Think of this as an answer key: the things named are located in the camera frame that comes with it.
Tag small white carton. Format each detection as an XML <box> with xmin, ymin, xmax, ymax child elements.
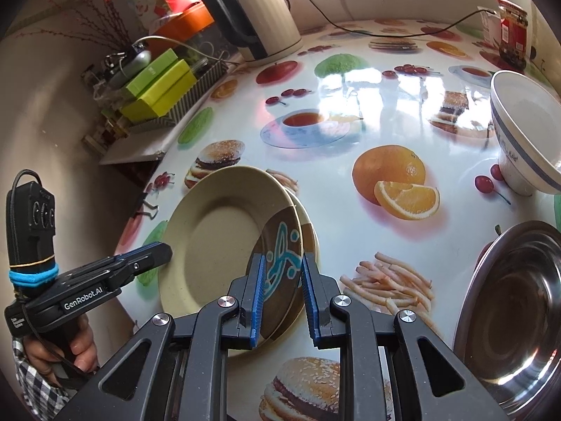
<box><xmin>480</xmin><ymin>9</ymin><xmax>502</xmax><ymax>47</ymax></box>

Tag white flat board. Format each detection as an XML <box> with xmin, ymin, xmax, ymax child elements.
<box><xmin>99</xmin><ymin>134</ymin><xmax>165</xmax><ymax>165</ymax></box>

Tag plain beige plate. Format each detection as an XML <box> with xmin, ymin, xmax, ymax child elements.
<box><xmin>228</xmin><ymin>186</ymin><xmax>323</xmax><ymax>358</ymax></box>

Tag person's left hand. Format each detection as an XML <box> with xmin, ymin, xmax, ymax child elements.
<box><xmin>22</xmin><ymin>316</ymin><xmax>101</xmax><ymax>389</ymax></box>

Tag food printed tablecloth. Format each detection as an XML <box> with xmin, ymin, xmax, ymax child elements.
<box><xmin>114</xmin><ymin>18</ymin><xmax>561</xmax><ymax>421</ymax></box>

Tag grey plastic gadget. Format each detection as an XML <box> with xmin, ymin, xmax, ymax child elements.
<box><xmin>107</xmin><ymin>48</ymin><xmax>153</xmax><ymax>88</ymax></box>

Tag cream electric kettle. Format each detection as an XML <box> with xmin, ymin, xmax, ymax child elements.
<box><xmin>197</xmin><ymin>0</ymin><xmax>304</xmax><ymax>63</ymax></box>

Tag striped storage basket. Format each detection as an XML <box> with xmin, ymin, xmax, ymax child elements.
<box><xmin>127</xmin><ymin>59</ymin><xmax>231</xmax><ymax>134</ymax></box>

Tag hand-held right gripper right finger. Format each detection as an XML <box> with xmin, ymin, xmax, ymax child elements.
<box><xmin>302</xmin><ymin>252</ymin><xmax>511</xmax><ymax>421</ymax></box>

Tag black power cable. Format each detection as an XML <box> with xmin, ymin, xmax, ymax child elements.
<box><xmin>287</xmin><ymin>0</ymin><xmax>498</xmax><ymax>40</ymax></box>

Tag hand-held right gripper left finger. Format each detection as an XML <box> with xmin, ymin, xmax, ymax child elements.
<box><xmin>53</xmin><ymin>252</ymin><xmax>268</xmax><ymax>421</ymax></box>

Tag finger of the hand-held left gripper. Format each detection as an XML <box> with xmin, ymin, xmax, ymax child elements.
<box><xmin>107</xmin><ymin>256</ymin><xmax>174</xmax><ymax>290</ymax></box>
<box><xmin>115</xmin><ymin>242</ymin><xmax>173</xmax><ymax>269</ymax></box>

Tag person's left forearm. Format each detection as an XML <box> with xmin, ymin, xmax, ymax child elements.
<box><xmin>11</xmin><ymin>338</ymin><xmax>73</xmax><ymax>419</ymax></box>

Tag dried flower branches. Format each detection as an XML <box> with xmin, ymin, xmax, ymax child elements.
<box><xmin>26</xmin><ymin>0</ymin><xmax>132</xmax><ymax>53</ymax></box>

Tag glass jar with red label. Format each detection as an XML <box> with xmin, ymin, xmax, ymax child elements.
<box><xmin>497</xmin><ymin>0</ymin><xmax>529</xmax><ymax>71</ymax></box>

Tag green cardboard box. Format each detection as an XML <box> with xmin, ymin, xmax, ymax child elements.
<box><xmin>120</xmin><ymin>48</ymin><xmax>180</xmax><ymax>99</ymax></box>
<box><xmin>120</xmin><ymin>59</ymin><xmax>198</xmax><ymax>121</ymax></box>

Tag orange plastic container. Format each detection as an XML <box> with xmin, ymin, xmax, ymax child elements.
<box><xmin>153</xmin><ymin>2</ymin><xmax>215</xmax><ymax>58</ymax></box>

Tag beige plate with brown pattern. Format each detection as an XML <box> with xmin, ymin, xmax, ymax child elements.
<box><xmin>160</xmin><ymin>166</ymin><xmax>305</xmax><ymax>352</ymax></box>

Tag black binder clip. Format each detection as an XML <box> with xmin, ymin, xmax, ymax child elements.
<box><xmin>134</xmin><ymin>199</ymin><xmax>162</xmax><ymax>222</ymax></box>

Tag white bowl with blue rim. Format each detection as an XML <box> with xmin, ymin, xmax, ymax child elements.
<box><xmin>490</xmin><ymin>70</ymin><xmax>561</xmax><ymax>196</ymax></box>

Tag stainless steel bowl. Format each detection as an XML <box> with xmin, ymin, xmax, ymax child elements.
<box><xmin>453</xmin><ymin>221</ymin><xmax>561</xmax><ymax>417</ymax></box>

